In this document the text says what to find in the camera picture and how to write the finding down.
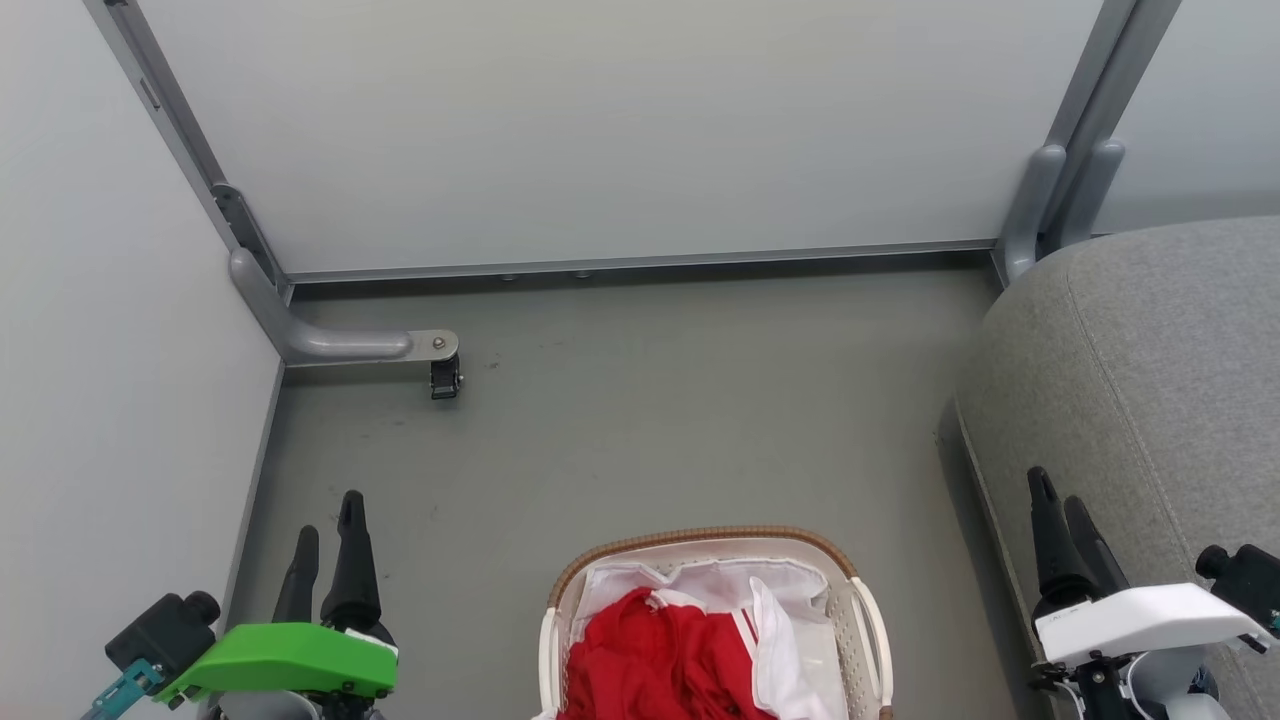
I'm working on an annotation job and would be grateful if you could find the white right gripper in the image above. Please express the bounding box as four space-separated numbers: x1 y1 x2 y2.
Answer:
1027 466 1271 666

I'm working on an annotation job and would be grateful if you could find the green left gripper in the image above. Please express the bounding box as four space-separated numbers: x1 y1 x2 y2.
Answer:
155 490 399 703

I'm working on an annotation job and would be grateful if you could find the red garment with white trim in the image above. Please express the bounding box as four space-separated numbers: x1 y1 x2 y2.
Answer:
555 587 783 720

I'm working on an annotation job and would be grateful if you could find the grey fabric sofa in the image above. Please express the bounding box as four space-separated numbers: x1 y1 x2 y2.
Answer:
938 215 1280 720

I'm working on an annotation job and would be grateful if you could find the white laundry basket brown rim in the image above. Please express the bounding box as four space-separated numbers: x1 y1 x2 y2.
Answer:
537 526 896 720

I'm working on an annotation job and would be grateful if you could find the white basket liner cloth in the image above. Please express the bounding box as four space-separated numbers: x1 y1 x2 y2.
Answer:
575 558 853 720

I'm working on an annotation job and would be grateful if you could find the grey tube partition foot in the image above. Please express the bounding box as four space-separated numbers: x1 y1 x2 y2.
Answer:
998 144 1068 285
1058 138 1127 251

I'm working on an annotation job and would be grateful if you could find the teal cable connector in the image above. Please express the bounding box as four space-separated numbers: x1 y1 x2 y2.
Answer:
82 658 163 720

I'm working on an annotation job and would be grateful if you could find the grey partition foot bracket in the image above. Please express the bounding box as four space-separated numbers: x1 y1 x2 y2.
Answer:
228 248 461 368

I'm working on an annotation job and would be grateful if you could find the grey partition bottom rail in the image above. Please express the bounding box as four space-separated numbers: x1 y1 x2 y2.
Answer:
285 238 1001 287

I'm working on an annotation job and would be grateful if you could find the grey partition post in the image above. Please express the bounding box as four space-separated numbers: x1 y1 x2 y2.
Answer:
85 0 293 304
1035 0 1183 251

